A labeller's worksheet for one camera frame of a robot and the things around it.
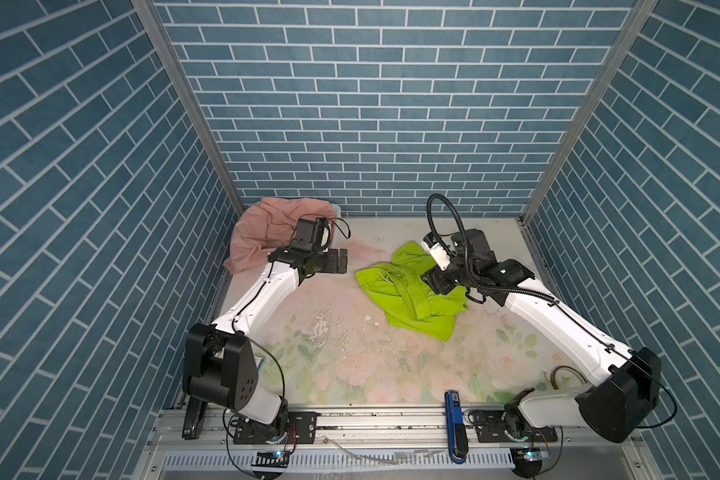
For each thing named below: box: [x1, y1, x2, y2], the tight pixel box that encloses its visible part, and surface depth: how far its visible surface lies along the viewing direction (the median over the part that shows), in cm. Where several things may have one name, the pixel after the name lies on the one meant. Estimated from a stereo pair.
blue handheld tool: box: [444, 390, 469, 464], surface depth 75 cm
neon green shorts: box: [355, 241, 468, 342], surface depth 93 cm
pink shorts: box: [224, 198, 335, 274], surface depth 114 cm
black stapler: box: [182, 396, 208, 440], surface depth 73 cm
